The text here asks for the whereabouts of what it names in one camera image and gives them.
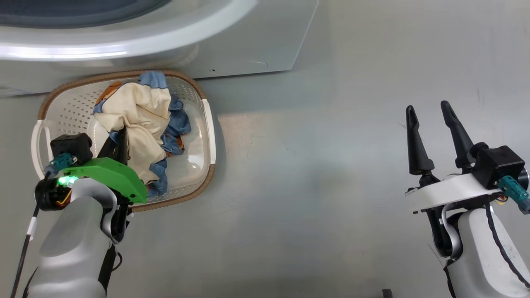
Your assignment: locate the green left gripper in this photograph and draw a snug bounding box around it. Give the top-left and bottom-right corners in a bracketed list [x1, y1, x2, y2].
[58, 126, 147, 204]

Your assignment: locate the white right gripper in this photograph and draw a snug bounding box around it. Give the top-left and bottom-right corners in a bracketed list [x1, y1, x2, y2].
[405, 100, 504, 214]

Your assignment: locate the cream and blue garment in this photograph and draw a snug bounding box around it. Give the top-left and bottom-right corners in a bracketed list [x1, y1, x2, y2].
[93, 70, 192, 198]

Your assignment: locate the black round left gripper motor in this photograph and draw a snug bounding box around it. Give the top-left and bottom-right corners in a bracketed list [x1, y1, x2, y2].
[35, 177, 74, 211]

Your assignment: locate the white washing machine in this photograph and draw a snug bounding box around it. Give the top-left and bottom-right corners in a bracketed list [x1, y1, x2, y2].
[0, 0, 319, 98]

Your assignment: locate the cream perforated laundry basket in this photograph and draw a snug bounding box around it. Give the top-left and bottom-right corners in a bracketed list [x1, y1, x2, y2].
[31, 70, 217, 212]

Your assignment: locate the right camera cable teal plug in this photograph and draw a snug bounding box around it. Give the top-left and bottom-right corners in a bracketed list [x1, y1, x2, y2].
[498, 176, 530, 215]

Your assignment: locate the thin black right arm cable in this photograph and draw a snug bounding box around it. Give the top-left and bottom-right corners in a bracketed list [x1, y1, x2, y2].
[484, 205, 530, 290]

